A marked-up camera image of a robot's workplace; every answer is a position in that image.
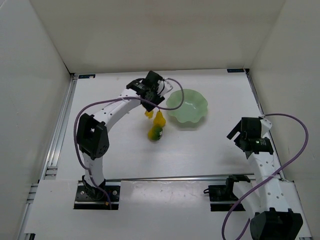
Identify peeled fake lemon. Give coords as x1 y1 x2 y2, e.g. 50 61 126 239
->
144 110 154 119

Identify yellow fake pear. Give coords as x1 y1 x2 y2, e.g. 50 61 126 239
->
153 110 166 128

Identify green yellow fake mango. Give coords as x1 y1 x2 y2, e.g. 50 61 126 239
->
147 125 163 142

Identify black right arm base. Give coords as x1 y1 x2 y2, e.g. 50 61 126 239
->
203 174 251 212

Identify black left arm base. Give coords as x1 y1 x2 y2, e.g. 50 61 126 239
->
73 181 121 211

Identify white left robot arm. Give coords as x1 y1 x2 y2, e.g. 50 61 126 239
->
73 71 173 199

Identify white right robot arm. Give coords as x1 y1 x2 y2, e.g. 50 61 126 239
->
227 116 303 240

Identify green scalloped fruit bowl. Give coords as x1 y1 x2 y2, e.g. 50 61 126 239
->
166 88 208 124

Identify blue label right corner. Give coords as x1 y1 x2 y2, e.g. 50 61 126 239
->
226 68 245 73

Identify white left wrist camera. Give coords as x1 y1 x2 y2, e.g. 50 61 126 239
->
158 78 174 97

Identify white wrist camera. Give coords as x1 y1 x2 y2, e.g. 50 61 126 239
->
258 115 273 137
158 78 174 97

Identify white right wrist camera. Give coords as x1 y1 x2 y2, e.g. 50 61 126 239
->
258 115 273 137

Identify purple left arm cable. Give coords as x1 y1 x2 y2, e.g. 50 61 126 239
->
73 77 185 208

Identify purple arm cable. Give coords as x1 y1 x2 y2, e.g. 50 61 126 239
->
73 77 185 208
221 113 309 240

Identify aluminium frame rail right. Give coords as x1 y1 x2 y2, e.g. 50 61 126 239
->
244 69 313 238

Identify aluminium frame rail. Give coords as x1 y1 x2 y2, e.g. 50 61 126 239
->
244 69 313 238
17 73 78 240

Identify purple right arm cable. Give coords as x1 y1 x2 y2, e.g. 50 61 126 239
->
221 113 309 240

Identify aluminium frame rail left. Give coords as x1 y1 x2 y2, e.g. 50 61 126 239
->
17 73 78 240

